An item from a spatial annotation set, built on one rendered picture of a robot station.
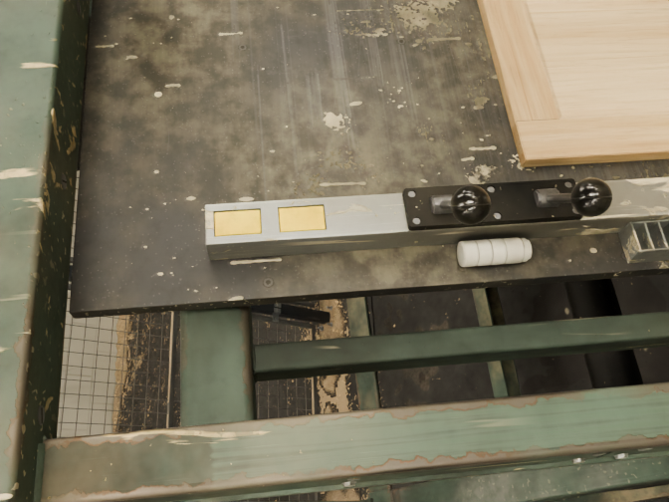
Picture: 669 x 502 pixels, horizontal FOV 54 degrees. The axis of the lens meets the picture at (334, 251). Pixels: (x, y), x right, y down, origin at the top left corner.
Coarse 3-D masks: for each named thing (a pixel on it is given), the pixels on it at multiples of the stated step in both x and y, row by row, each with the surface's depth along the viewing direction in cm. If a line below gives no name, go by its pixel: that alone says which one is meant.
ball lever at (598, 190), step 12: (588, 180) 63; (600, 180) 63; (540, 192) 73; (552, 192) 74; (576, 192) 63; (588, 192) 62; (600, 192) 62; (540, 204) 74; (552, 204) 74; (576, 204) 63; (588, 204) 63; (600, 204) 62; (588, 216) 64
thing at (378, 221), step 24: (624, 192) 77; (648, 192) 77; (264, 216) 72; (336, 216) 73; (360, 216) 73; (384, 216) 73; (600, 216) 75; (624, 216) 75; (648, 216) 76; (216, 240) 71; (240, 240) 71; (264, 240) 71; (288, 240) 72; (312, 240) 72; (336, 240) 73; (360, 240) 73; (384, 240) 74; (408, 240) 75; (432, 240) 75; (456, 240) 76
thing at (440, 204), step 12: (456, 192) 62; (468, 192) 61; (480, 192) 61; (432, 204) 72; (444, 204) 70; (456, 204) 62; (468, 204) 61; (480, 204) 61; (456, 216) 62; (468, 216) 62; (480, 216) 62
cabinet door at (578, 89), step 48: (480, 0) 93; (528, 0) 93; (576, 0) 93; (624, 0) 94; (528, 48) 88; (576, 48) 89; (624, 48) 90; (528, 96) 85; (576, 96) 86; (624, 96) 86; (528, 144) 81; (576, 144) 82; (624, 144) 82
